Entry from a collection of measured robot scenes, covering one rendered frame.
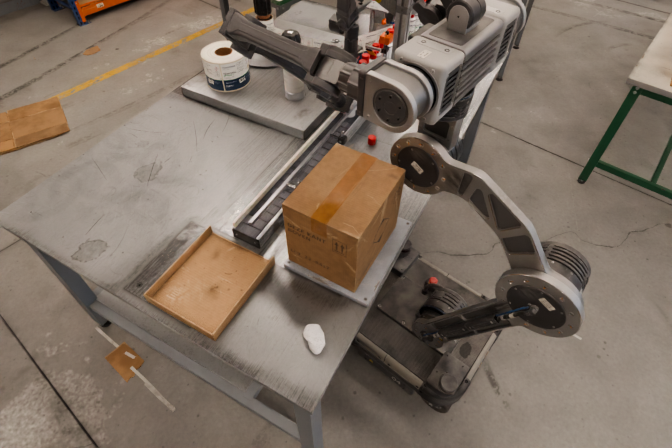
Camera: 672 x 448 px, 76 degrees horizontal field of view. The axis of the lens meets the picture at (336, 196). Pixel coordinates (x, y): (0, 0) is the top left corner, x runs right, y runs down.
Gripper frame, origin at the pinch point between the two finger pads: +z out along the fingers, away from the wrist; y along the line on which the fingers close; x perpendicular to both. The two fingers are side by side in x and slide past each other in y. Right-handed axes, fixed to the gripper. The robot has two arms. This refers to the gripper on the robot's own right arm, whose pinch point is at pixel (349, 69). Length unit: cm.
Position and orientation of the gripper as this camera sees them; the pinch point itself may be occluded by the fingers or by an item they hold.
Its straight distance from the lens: 192.0
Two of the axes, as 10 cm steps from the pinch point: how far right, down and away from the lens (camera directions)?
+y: -4.9, 6.2, -6.1
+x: 8.7, 3.6, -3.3
